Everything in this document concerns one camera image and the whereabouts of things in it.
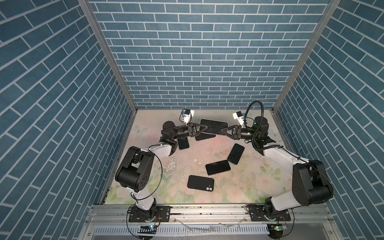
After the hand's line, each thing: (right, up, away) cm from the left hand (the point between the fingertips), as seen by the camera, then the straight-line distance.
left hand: (206, 130), depth 75 cm
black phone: (+8, -24, +16) cm, 30 cm away
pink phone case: (+9, -6, +30) cm, 32 cm away
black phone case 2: (-3, -31, +10) cm, 33 cm away
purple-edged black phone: (+3, +2, +1) cm, 4 cm away
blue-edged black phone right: (+20, -16, +22) cm, 34 cm away
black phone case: (-2, -6, +28) cm, 29 cm away
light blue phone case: (-15, -10, +25) cm, 31 cm away
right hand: (+8, 0, +2) cm, 8 cm away
